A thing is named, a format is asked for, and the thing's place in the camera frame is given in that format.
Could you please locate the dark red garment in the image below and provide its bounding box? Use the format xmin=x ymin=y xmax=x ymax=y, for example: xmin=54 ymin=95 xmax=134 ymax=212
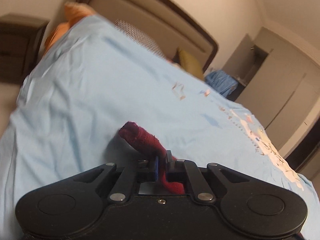
xmin=118 ymin=121 xmax=185 ymax=195

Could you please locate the light blue printed bedsheet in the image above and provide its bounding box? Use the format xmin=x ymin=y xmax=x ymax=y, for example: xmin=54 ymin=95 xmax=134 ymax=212
xmin=1 ymin=15 xmax=319 ymax=239

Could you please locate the olive yellow cushion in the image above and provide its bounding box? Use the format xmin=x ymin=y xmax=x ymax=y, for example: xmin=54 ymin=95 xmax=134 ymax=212
xmin=177 ymin=48 xmax=204 ymax=81

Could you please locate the blue clothes pile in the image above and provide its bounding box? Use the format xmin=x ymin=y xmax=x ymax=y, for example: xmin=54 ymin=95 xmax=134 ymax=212
xmin=204 ymin=69 xmax=238 ymax=98

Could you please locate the dark wooden nightstand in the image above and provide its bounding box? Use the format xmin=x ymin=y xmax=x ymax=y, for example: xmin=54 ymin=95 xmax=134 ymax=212
xmin=0 ymin=13 xmax=49 ymax=84

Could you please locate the brown padded headboard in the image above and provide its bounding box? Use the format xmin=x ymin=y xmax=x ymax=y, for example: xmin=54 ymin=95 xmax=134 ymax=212
xmin=76 ymin=0 xmax=219 ymax=70

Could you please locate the orange pillow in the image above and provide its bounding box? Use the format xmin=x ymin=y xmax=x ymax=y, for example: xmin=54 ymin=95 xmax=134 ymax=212
xmin=44 ymin=2 xmax=97 ymax=55

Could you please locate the checkered pillow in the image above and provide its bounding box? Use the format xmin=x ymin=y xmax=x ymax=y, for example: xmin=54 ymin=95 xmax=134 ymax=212
xmin=114 ymin=20 xmax=166 ymax=59

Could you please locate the grey wardrobe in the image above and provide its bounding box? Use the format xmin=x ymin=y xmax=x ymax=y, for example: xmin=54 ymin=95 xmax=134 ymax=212
xmin=223 ymin=28 xmax=319 ymax=157

